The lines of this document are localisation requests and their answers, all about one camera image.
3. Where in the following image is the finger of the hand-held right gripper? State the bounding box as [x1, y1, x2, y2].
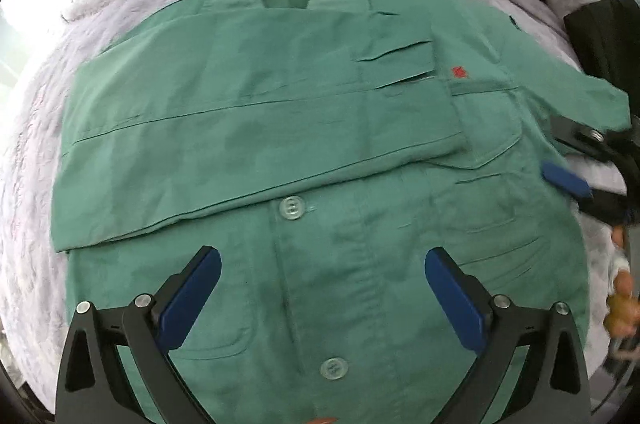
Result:
[550, 114, 626, 162]
[542, 160, 628, 225]

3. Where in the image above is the lavender quilted blanket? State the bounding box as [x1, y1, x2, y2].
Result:
[0, 0, 636, 410]

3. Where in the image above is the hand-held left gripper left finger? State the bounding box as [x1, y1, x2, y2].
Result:
[54, 245, 222, 424]

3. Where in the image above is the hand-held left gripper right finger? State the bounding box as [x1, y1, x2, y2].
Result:
[424, 246, 593, 424]

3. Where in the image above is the green work jacket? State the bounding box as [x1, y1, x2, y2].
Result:
[50, 0, 632, 424]

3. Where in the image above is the black cloth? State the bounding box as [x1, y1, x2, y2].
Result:
[564, 0, 640, 105]

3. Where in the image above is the person's right hand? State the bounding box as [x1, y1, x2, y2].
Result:
[602, 224, 640, 360]

